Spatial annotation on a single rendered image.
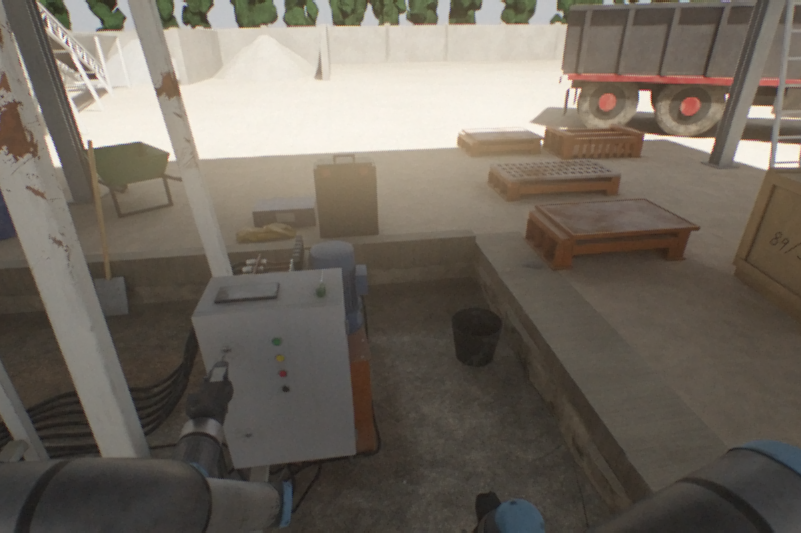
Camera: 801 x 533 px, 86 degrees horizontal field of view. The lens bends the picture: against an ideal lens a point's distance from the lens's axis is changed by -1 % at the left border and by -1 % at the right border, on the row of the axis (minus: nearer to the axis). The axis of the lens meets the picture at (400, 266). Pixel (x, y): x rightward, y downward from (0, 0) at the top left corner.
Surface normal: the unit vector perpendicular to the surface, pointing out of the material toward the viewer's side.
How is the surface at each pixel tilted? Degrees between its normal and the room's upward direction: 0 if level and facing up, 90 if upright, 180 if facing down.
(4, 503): 18
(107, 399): 80
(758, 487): 5
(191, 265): 90
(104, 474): 25
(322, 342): 90
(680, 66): 90
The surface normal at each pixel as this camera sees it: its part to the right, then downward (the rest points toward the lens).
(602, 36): -0.43, 0.42
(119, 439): 0.13, 0.30
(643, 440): -0.01, -0.89
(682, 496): -0.38, -0.92
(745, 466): -0.17, -0.98
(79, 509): 0.42, -0.58
